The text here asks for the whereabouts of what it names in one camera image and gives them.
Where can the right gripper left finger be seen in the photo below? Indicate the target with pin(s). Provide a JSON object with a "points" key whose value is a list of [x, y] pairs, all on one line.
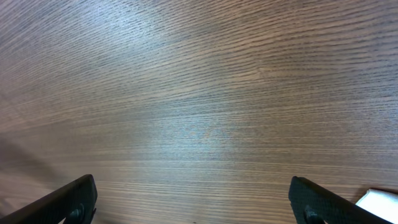
{"points": [[74, 203]]}

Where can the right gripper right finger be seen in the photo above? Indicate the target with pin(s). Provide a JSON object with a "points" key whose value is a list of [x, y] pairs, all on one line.
{"points": [[312, 203]]}

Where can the white t-shirt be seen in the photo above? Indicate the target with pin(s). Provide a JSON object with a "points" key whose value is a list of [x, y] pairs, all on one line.
{"points": [[381, 203]]}

